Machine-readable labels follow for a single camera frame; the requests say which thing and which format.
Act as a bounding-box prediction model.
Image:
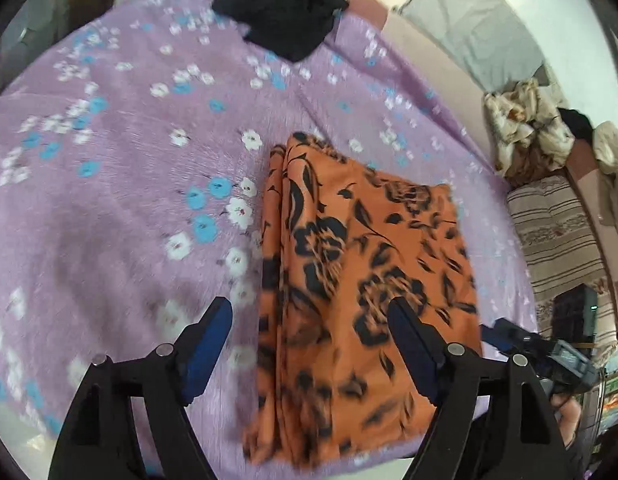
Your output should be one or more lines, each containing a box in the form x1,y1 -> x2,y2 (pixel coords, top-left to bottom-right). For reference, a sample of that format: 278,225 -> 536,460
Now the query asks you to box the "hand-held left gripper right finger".
386,296 -> 581,480

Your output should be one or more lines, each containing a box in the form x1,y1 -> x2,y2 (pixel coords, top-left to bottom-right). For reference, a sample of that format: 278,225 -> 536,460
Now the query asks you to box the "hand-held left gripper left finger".
48,296 -> 235,480

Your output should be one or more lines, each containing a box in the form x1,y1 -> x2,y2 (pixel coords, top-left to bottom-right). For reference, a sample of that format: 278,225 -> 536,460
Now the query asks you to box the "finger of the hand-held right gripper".
480,317 -> 545,362

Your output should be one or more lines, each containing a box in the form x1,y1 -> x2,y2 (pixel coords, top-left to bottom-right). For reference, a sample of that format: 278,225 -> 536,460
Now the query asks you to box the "orange black floral garment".
241,131 -> 485,465

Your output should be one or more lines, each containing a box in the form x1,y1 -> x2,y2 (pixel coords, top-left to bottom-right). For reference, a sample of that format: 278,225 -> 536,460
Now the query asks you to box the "person's right hand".
549,390 -> 584,450

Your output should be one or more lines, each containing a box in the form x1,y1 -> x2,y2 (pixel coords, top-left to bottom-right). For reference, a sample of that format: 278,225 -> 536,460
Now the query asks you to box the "dark electronic device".
552,284 -> 600,347

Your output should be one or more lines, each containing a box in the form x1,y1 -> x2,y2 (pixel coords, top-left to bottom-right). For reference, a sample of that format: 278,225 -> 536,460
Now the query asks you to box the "striped beige cushion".
505,174 -> 618,361

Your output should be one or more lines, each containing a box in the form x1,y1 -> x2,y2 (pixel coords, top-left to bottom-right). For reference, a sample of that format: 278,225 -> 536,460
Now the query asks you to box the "purple floral bedsheet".
0,0 -> 540,476

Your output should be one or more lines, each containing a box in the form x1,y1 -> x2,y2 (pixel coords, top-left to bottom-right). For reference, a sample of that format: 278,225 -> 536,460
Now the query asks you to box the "beige crumpled cloth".
592,121 -> 618,238

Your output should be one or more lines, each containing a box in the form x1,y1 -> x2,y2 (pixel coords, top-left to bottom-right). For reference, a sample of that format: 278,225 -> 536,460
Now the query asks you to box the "cream floral crumpled cloth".
483,79 -> 576,177

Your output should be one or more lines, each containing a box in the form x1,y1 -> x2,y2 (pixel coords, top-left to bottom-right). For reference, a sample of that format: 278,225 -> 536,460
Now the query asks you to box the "small black cloth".
558,107 -> 596,142

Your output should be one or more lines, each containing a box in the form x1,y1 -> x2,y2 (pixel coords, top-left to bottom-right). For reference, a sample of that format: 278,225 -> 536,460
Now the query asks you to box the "beige mattress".
348,0 -> 507,176

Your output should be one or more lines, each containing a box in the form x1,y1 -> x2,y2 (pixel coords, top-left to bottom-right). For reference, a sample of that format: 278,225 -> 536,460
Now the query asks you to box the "grey pillow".
393,0 -> 546,92

